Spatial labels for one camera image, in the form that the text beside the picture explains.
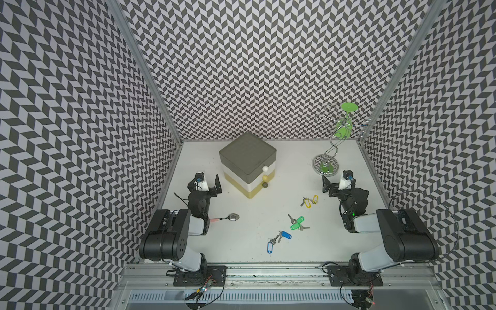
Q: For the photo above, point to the pink handled metal spoon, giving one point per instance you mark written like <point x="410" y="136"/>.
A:
<point x="231" y="217"/>

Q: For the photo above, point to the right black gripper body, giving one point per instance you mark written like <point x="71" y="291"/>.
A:
<point x="343" y="195"/>

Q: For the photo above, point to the keys with green tag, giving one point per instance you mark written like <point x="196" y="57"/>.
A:
<point x="296" y="223"/>

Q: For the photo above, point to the keys with yellow tag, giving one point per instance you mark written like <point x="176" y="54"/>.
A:
<point x="307" y="203"/>

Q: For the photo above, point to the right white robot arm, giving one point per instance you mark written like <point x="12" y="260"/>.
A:
<point x="405" y="237"/>

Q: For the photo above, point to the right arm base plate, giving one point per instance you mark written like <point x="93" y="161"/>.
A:
<point x="339" y="275"/>

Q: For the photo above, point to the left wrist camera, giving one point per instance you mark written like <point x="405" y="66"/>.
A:
<point x="200" y="183"/>

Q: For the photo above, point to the grey drawer cabinet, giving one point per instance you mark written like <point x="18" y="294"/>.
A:
<point x="242" y="161"/>

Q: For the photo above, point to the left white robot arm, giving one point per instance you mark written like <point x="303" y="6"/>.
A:
<point x="167" y="235"/>

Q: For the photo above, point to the keys with blue tag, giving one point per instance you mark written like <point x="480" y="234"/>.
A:
<point x="281" y="235"/>

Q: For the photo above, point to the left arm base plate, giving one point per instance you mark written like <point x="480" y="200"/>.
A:
<point x="189" y="279"/>

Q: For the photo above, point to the chrome spiral mug tree stand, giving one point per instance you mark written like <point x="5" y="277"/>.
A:
<point x="342" y="128"/>

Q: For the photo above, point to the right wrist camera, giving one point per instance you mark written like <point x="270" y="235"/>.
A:
<point x="347" y="181"/>

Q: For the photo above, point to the aluminium front rail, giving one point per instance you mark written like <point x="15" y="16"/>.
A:
<point x="278" y="276"/>

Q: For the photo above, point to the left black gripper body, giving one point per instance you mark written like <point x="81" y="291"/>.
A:
<point x="212" y="193"/>

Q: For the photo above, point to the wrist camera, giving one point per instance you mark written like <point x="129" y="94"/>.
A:
<point x="347" y="181"/>
<point x="200" y="183"/>

